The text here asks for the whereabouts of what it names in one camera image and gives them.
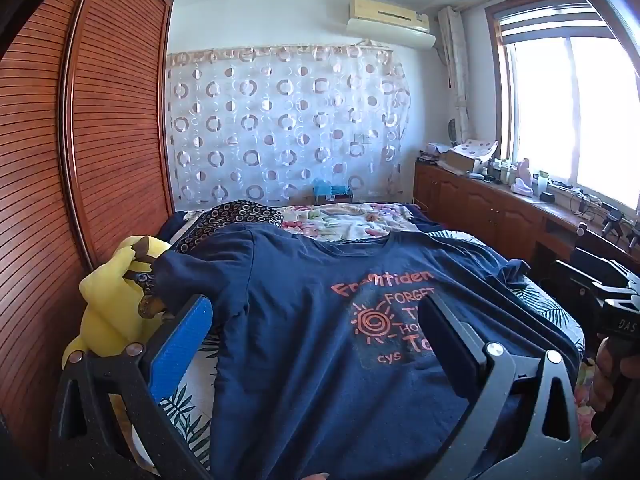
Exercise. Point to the wooden slatted wardrobe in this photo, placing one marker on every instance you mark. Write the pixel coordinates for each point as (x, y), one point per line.
(115, 110)

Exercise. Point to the wooden framed window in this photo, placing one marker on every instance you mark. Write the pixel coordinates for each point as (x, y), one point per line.
(575, 110)

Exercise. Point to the white desk fan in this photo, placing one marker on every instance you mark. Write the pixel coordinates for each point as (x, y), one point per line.
(453, 131)

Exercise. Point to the leaf-print bedsheet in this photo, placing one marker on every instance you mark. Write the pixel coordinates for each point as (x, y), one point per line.
(185, 420)

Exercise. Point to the navy blanket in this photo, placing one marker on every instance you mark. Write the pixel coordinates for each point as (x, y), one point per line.
(417, 220)

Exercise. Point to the sheer circle-patterned curtain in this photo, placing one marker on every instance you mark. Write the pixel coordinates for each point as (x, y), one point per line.
(280, 120)

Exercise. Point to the person's right hand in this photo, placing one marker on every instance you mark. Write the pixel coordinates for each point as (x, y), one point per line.
(607, 360)

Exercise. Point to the wall air conditioner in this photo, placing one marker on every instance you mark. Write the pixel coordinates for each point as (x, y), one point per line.
(387, 22)

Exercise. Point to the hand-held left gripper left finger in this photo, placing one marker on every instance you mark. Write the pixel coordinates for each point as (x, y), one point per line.
(180, 355)

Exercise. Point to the wooden low cabinet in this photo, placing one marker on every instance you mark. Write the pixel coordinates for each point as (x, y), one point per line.
(480, 205)

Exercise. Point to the cardboard box on cabinet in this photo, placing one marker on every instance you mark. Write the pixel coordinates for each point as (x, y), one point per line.
(477, 149)

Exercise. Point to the small blue stool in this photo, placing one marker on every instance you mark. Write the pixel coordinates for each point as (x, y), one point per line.
(327, 192)

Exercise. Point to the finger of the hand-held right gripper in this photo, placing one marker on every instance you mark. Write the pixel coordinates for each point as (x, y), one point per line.
(617, 294)
(625, 271)

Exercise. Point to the floral blanket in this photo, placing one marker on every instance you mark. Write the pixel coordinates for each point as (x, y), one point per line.
(345, 225)

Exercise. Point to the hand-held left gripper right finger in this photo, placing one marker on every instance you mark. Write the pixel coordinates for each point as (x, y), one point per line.
(450, 340)

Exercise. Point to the navy printed T-shirt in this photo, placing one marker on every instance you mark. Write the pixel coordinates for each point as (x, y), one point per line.
(300, 360)

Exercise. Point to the yellow plush toy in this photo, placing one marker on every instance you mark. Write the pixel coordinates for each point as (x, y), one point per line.
(110, 300)

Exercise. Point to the pale figurine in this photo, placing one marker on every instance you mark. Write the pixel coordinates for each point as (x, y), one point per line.
(523, 180)

